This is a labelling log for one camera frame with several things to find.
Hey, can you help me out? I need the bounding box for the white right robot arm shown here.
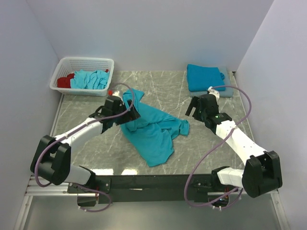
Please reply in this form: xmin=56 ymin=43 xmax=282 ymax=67
xmin=186 ymin=94 xmax=283 ymax=198

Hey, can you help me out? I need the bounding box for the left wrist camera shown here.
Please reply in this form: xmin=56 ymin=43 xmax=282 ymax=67
xmin=107 ymin=90 xmax=123 ymax=98

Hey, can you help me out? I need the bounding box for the teal t-shirt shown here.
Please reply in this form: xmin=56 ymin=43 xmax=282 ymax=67
xmin=187 ymin=64 xmax=226 ymax=92
xmin=120 ymin=89 xmax=189 ymax=167

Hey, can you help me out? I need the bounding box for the crumpled light blue shirt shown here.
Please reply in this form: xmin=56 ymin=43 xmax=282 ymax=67
xmin=70 ymin=70 xmax=109 ymax=90

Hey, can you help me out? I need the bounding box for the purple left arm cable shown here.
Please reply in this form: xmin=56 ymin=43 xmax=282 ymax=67
xmin=34 ymin=82 xmax=134 ymax=188

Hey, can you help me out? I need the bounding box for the aluminium rail frame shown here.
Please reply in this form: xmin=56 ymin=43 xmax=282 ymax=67
xmin=13 ymin=94 xmax=70 ymax=230

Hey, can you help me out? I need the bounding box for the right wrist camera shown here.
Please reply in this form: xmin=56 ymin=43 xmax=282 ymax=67
xmin=207 ymin=86 xmax=220 ymax=101

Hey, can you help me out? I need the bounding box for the red shirt in basket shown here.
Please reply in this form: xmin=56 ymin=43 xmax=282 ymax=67
xmin=57 ymin=70 xmax=109 ymax=88

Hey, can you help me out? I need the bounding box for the folded grey-blue t-shirt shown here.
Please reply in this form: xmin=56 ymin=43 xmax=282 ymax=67
xmin=189 ymin=67 xmax=234 ymax=97

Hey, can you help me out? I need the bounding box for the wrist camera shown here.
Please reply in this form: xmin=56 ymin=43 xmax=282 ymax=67
xmin=107 ymin=90 xmax=123 ymax=98
xmin=207 ymin=86 xmax=220 ymax=101

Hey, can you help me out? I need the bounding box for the white plastic laundry basket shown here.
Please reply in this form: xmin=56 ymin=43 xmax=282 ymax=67
xmin=49 ymin=57 xmax=114 ymax=96

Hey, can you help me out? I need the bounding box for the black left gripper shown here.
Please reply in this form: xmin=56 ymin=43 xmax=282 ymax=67
xmin=112 ymin=99 xmax=140 ymax=126

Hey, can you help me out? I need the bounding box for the folded teal t-shirt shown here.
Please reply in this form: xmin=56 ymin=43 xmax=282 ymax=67
xmin=187 ymin=64 xmax=226 ymax=92

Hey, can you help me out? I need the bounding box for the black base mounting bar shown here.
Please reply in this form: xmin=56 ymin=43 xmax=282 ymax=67
xmin=67 ymin=174 xmax=240 ymax=207

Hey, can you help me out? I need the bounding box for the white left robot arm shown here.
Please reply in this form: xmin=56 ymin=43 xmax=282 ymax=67
xmin=30 ymin=95 xmax=140 ymax=193

